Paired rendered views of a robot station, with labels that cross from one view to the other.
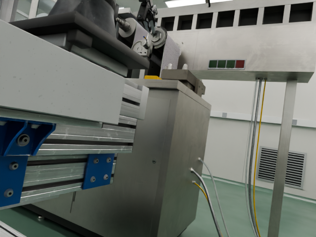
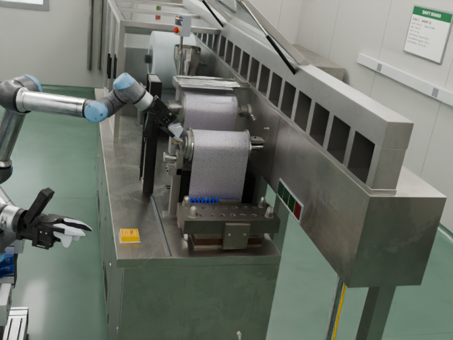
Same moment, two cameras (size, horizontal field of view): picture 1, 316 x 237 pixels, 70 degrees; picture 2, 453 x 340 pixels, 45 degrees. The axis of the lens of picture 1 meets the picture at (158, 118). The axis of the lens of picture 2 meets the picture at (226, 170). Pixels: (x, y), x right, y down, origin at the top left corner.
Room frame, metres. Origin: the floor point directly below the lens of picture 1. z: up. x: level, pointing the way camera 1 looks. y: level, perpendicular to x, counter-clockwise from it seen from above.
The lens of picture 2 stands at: (0.01, -1.60, 2.01)
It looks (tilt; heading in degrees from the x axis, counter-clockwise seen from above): 21 degrees down; 46
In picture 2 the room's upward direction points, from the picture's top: 8 degrees clockwise
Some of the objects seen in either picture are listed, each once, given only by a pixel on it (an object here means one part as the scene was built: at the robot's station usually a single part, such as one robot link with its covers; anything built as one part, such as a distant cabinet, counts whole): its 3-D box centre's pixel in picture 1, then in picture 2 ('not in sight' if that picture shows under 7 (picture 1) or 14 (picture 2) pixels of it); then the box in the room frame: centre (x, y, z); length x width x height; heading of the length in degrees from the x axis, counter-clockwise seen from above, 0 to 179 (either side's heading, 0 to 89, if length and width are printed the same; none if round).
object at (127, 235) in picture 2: (153, 79); (129, 235); (1.11, 0.05, 0.91); 0.07 x 0.07 x 0.02; 63
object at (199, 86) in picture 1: (199, 89); (236, 236); (1.43, -0.23, 0.96); 0.10 x 0.03 x 0.11; 153
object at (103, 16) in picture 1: (84, 22); not in sight; (0.47, 0.19, 0.87); 0.15 x 0.15 x 0.10
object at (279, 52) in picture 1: (117, 57); (247, 98); (2.09, 0.47, 1.29); 3.10 x 0.28 x 0.30; 63
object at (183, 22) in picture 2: not in sight; (181, 25); (1.67, 0.56, 1.66); 0.07 x 0.07 x 0.10; 89
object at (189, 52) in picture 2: not in sight; (187, 52); (1.82, 0.68, 1.50); 0.14 x 0.14 x 0.06
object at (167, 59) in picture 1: (169, 69); (216, 187); (1.49, -0.02, 1.08); 0.23 x 0.01 x 0.18; 153
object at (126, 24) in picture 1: (124, 25); (174, 107); (1.49, 0.32, 1.33); 0.06 x 0.06 x 0.06; 63
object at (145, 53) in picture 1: (143, 65); (172, 184); (1.37, 0.14, 1.05); 0.06 x 0.05 x 0.31; 153
